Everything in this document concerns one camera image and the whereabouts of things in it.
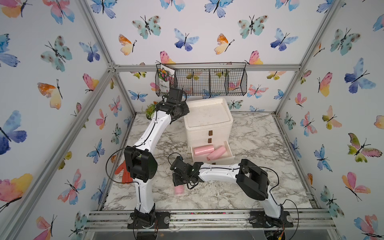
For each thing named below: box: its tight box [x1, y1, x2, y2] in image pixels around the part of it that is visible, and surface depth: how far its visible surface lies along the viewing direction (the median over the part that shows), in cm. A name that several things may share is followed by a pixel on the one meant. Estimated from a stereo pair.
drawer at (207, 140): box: [187, 136, 230, 147], surface depth 92 cm
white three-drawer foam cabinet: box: [183, 97, 235, 163], surface depth 90 cm
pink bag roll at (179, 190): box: [174, 185, 185, 195], surface depth 82 cm
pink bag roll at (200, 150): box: [194, 144, 215, 156], surface depth 96 cm
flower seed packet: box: [158, 64, 175, 94], surface depth 90 cm
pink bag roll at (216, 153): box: [206, 146, 226, 161], surface depth 96 cm
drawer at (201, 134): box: [186, 125, 233, 139], surface depth 86 cm
